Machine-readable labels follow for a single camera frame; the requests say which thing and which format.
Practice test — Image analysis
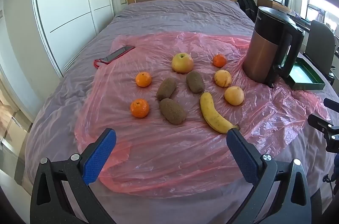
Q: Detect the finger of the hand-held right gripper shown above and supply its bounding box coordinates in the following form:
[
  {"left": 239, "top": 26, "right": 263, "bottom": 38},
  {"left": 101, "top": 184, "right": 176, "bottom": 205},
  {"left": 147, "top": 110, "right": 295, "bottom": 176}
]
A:
[
  {"left": 307, "top": 113, "right": 339, "bottom": 134},
  {"left": 324, "top": 98, "right": 339, "bottom": 109}
]

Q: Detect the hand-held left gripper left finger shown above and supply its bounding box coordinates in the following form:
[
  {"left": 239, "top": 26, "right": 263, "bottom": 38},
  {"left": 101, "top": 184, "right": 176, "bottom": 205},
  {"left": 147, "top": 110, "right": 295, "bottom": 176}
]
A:
[{"left": 30, "top": 128, "right": 117, "bottom": 224}]

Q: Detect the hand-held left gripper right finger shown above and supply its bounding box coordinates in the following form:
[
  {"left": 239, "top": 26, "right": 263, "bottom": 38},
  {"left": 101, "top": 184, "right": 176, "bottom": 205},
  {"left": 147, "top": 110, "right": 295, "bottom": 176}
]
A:
[{"left": 226, "top": 128, "right": 313, "bottom": 224}]

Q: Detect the green tray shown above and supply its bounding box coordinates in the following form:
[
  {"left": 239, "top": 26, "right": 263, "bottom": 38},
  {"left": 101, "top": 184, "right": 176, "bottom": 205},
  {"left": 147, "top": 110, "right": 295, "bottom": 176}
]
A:
[{"left": 287, "top": 58, "right": 326, "bottom": 91}]

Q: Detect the yellow banana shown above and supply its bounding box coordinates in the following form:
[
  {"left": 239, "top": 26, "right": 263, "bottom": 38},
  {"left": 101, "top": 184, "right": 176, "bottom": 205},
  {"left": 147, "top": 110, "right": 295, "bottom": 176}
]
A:
[{"left": 200, "top": 92, "right": 240, "bottom": 134}]

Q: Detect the yellow spotted round fruit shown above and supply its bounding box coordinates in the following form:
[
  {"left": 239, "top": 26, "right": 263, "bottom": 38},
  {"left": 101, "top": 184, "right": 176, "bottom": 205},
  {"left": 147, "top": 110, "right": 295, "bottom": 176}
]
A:
[
  {"left": 224, "top": 86, "right": 245, "bottom": 106},
  {"left": 214, "top": 70, "right": 232, "bottom": 88}
]

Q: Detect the orange tangerine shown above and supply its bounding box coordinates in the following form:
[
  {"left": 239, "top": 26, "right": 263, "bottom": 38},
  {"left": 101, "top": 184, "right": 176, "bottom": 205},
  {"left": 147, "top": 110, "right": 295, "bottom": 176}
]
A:
[
  {"left": 136, "top": 72, "right": 153, "bottom": 88},
  {"left": 213, "top": 54, "right": 227, "bottom": 68},
  {"left": 130, "top": 99, "right": 150, "bottom": 118}
]

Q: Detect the brown kiwi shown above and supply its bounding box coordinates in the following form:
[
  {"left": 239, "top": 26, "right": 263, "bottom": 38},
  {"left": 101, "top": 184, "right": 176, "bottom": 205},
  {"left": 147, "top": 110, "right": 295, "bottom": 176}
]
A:
[
  {"left": 156, "top": 77, "right": 177, "bottom": 101},
  {"left": 159, "top": 98, "right": 187, "bottom": 124},
  {"left": 186, "top": 71, "right": 205, "bottom": 94}
]

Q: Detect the yellow red apple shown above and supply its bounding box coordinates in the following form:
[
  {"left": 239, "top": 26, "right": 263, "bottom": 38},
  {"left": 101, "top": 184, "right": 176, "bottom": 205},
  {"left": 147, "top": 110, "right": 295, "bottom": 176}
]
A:
[{"left": 171, "top": 53, "right": 194, "bottom": 74}]

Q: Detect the pink plastic sheet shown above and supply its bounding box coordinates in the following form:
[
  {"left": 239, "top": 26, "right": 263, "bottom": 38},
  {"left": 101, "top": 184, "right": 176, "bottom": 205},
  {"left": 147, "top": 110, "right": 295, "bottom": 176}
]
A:
[{"left": 74, "top": 31, "right": 331, "bottom": 198}]

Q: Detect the grey office chair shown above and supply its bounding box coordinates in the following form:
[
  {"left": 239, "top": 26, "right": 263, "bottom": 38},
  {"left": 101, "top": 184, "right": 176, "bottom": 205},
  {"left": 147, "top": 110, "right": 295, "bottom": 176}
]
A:
[{"left": 302, "top": 20, "right": 337, "bottom": 85}]

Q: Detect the copper black electric kettle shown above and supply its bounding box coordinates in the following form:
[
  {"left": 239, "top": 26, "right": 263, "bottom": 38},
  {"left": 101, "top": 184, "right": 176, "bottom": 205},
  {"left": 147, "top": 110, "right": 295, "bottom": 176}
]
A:
[{"left": 243, "top": 6, "right": 305, "bottom": 88}]

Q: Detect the glass desk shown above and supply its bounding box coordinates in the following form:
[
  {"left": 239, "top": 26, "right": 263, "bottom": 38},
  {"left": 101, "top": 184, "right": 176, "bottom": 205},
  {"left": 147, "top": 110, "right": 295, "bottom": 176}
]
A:
[{"left": 287, "top": 11, "right": 339, "bottom": 34}]

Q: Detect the wooden drawer cabinet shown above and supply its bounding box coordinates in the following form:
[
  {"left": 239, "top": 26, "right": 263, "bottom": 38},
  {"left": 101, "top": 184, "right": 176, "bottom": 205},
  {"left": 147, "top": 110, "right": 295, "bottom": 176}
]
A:
[{"left": 256, "top": 0, "right": 292, "bottom": 14}]

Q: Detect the black backpack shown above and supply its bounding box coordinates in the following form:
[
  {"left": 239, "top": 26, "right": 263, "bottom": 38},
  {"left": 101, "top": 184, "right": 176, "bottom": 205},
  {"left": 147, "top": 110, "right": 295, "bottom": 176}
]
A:
[{"left": 237, "top": 0, "right": 258, "bottom": 24}]

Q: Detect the white wardrobe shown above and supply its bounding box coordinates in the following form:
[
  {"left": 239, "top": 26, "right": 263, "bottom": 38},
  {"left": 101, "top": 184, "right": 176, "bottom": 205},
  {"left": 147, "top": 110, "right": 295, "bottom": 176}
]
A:
[{"left": 30, "top": 0, "right": 115, "bottom": 79}]

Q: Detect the red-handled flat tool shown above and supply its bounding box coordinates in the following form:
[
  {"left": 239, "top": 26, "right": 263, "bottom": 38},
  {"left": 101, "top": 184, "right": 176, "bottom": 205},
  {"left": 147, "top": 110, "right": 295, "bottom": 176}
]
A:
[{"left": 93, "top": 46, "right": 136, "bottom": 68}]

